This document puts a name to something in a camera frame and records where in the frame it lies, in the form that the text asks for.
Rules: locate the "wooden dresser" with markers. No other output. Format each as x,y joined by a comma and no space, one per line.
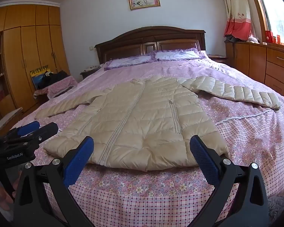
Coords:
262,61

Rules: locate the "white flat board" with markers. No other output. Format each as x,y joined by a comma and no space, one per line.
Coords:
9,118

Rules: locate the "leaning picture board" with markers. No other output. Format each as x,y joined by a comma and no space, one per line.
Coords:
36,75

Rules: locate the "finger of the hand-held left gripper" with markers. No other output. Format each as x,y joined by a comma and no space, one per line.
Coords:
45,132
28,127

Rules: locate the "person's left hand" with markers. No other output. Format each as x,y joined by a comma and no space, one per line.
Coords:
1,194

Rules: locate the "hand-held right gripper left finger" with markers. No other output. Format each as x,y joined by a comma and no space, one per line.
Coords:
78,163

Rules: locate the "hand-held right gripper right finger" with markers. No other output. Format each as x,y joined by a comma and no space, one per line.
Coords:
203,160

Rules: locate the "floral curtain with red hem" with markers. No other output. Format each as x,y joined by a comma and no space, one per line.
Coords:
239,11

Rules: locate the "chair with pink floral cover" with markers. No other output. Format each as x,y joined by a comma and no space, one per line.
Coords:
59,85

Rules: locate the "bed with pink floral bedspread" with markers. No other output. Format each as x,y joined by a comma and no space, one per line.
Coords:
156,194

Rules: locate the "beige down jacket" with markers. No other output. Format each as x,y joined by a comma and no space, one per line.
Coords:
137,113

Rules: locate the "purple frilled pillow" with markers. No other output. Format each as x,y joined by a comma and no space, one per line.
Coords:
130,61
177,54

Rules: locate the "wooden wardrobe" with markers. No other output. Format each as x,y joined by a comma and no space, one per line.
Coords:
30,52

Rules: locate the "dark wooden headboard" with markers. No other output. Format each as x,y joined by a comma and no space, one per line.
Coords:
142,40

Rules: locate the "pile of clothes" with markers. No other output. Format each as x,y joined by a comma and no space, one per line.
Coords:
241,39

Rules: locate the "black bag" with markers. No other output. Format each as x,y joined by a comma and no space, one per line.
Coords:
53,76

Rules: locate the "small red box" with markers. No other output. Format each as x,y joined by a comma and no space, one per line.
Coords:
278,39

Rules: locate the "dark wooden nightstand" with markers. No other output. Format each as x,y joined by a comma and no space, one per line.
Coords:
90,72
217,58

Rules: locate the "large red box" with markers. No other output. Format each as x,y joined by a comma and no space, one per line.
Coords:
268,36

